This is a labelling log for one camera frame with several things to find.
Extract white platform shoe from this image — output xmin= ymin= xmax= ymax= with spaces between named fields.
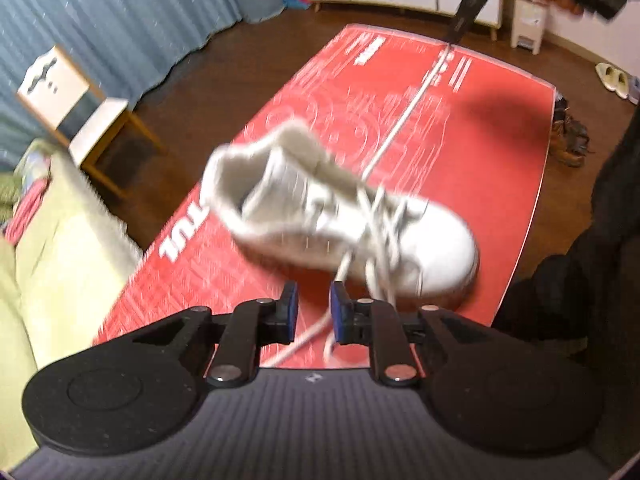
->
xmin=202 ymin=119 xmax=480 ymax=297

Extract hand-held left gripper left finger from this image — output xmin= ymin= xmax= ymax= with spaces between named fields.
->
xmin=132 ymin=282 xmax=300 ymax=389

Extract blue curtain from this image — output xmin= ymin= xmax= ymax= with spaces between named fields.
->
xmin=0 ymin=0 xmax=301 ymax=171

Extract brown boots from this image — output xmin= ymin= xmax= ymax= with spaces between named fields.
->
xmin=550 ymin=109 xmax=591 ymax=168

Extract light green sofa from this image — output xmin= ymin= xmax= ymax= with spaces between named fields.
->
xmin=0 ymin=140 xmax=146 ymax=471

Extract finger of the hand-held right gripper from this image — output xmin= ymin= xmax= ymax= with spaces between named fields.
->
xmin=447 ymin=0 xmax=507 ymax=48

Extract white step stool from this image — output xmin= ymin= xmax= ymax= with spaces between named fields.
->
xmin=510 ymin=0 xmax=549 ymax=56

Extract pink folded cloth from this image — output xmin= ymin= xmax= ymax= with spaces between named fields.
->
xmin=2 ymin=180 xmax=52 ymax=241

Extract pastel folded blanket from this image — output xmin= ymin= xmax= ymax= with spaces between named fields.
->
xmin=15 ymin=152 xmax=53 ymax=186

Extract white shoelace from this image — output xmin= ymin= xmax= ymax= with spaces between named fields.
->
xmin=260 ymin=45 xmax=451 ymax=368

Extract green patterned pillow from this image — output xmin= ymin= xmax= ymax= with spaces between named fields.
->
xmin=0 ymin=170 xmax=21 ymax=206

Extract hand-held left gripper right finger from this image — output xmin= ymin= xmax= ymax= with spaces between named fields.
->
xmin=331 ymin=282 xmax=494 ymax=389

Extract red printed board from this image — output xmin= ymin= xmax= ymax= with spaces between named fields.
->
xmin=92 ymin=22 xmax=557 ymax=378

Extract person's dark clothing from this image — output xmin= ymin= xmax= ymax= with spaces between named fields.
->
xmin=492 ymin=115 xmax=640 ymax=480

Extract white wooden chair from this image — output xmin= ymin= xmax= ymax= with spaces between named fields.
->
xmin=16 ymin=44 xmax=166 ymax=198

